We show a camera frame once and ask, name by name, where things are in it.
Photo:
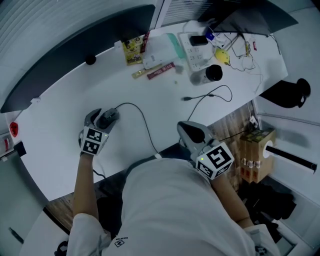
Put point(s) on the teal plastic sleeve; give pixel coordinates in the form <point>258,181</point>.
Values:
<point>178,46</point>

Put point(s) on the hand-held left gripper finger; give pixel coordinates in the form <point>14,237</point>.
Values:
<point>111,127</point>
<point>90,120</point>

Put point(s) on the small clear wrapper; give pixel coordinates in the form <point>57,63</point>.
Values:
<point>179,69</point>

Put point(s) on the black phone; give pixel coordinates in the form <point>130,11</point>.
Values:
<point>20,149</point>

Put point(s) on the person's white shirt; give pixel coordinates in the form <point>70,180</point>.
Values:
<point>175,212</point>

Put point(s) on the white power strip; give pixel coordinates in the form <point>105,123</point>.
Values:
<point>195,56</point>

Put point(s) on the yellow-green stick packet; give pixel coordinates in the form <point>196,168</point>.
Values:
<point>146,71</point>

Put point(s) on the person's left forearm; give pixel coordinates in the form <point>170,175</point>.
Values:
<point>85,187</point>

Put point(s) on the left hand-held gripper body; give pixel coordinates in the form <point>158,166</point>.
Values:
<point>92,141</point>

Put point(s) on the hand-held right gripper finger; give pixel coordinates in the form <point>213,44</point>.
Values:
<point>188,141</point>
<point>202,131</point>

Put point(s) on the black round knob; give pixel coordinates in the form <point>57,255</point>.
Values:
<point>90,59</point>

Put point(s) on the white low cabinet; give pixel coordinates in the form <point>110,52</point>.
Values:
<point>17,195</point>

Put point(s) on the black desk divider panel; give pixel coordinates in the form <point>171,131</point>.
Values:
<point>75,55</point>

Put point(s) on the clear bottle with black cap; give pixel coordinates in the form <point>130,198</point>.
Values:
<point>207,75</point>

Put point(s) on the red round button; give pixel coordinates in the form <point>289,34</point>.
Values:
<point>13,129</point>

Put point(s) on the person's right forearm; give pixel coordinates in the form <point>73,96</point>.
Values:
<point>230,200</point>

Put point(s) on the yellow snack packet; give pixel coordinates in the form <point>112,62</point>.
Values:
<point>132,51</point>

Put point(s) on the white divider clip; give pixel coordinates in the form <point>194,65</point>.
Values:
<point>118,44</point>
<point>35,99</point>

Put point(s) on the dark red stick packet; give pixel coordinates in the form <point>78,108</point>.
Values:
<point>145,42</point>

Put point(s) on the clear plastic jug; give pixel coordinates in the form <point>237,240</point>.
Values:
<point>5,145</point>

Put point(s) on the black power adapter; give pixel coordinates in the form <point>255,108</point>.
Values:
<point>198,40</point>

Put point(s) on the black rod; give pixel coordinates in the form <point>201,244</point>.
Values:
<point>292,157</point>

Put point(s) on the brown cardboard box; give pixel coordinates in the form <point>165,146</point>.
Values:
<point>257,160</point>

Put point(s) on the small blue plug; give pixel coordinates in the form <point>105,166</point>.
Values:
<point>210,36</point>

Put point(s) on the grey and black mouse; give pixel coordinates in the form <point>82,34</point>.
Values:
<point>107,117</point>

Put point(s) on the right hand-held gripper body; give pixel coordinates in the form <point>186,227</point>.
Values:
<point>216,160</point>

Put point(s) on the black swivel chair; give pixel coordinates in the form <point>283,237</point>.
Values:
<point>110,212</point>

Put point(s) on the small red tag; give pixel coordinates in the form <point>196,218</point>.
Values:
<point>255,45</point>

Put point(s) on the yellow round gadget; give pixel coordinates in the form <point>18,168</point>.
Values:
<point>222,56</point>

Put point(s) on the black bag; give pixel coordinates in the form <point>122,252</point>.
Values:
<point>272,205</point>

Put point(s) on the black computer monitor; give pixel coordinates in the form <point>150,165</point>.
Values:
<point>250,17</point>

